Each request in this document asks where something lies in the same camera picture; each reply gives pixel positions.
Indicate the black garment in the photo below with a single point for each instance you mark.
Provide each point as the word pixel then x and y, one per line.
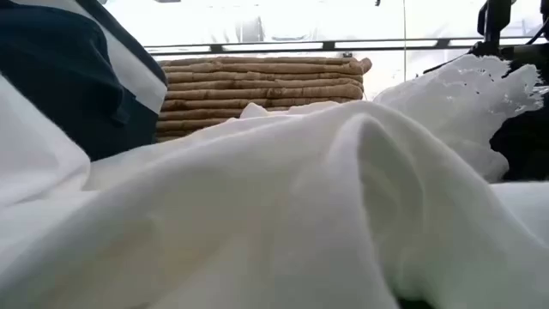
pixel 527 137

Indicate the white lace garment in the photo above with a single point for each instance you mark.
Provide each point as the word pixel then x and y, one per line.
pixel 450 111

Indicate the plain white garment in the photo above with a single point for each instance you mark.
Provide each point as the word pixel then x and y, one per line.
pixel 257 193

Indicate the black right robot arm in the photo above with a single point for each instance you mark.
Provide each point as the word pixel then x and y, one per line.
pixel 495 21

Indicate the woven wicker laundry basket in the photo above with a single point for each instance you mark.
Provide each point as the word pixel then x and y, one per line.
pixel 257 86

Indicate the black light bar rail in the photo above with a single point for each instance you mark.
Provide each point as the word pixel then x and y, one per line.
pixel 386 44

